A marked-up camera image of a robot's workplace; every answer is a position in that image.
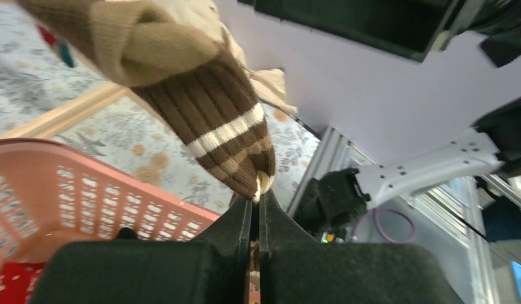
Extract wooden clothes rack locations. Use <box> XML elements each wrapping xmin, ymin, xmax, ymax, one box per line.
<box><xmin>0</xmin><ymin>82</ymin><xmax>131</xmax><ymax>140</ymax></box>

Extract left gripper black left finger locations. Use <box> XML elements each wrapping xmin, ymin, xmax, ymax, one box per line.
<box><xmin>30</xmin><ymin>198</ymin><xmax>253</xmax><ymax>303</ymax></box>

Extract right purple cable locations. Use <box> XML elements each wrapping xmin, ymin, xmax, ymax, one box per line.
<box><xmin>352</xmin><ymin>207</ymin><xmax>417</xmax><ymax>245</ymax></box>

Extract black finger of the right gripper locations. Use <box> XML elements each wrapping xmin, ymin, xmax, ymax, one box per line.
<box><xmin>244</xmin><ymin>0</ymin><xmax>458</xmax><ymax>62</ymax></box>

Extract beige cloth pile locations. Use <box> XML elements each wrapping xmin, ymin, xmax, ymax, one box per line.
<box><xmin>155</xmin><ymin>0</ymin><xmax>298</xmax><ymax>115</ymax></box>

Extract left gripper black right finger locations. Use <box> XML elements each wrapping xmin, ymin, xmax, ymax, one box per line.
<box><xmin>258</xmin><ymin>193</ymin><xmax>461</xmax><ymax>303</ymax></box>

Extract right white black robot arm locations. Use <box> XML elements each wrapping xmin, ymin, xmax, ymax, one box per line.
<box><xmin>249</xmin><ymin>1</ymin><xmax>521</xmax><ymax>235</ymax></box>

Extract black white striped sock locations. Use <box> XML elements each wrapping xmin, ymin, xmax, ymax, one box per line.
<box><xmin>37</xmin><ymin>25</ymin><xmax>57</xmax><ymax>48</ymax></box>

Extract pink plastic laundry basket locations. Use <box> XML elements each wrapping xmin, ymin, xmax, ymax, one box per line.
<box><xmin>0</xmin><ymin>138</ymin><xmax>217</xmax><ymax>270</ymax></box>

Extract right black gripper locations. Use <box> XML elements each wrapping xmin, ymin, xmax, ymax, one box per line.
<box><xmin>432</xmin><ymin>0</ymin><xmax>521</xmax><ymax>67</ymax></box>

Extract floral patterned floor mat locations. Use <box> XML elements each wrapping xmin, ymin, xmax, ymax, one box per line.
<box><xmin>0</xmin><ymin>1</ymin><xmax>319</xmax><ymax>213</ymax></box>

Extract red snowflake sock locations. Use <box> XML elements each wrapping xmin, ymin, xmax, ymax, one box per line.
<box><xmin>0</xmin><ymin>262</ymin><xmax>46</xmax><ymax>304</ymax></box>

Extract teal sock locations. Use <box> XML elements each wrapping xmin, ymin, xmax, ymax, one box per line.
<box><xmin>57</xmin><ymin>41</ymin><xmax>76</xmax><ymax>68</ymax></box>

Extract brown white striped sock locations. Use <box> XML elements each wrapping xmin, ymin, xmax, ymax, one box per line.
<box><xmin>20</xmin><ymin>1</ymin><xmax>275</xmax><ymax>201</ymax></box>

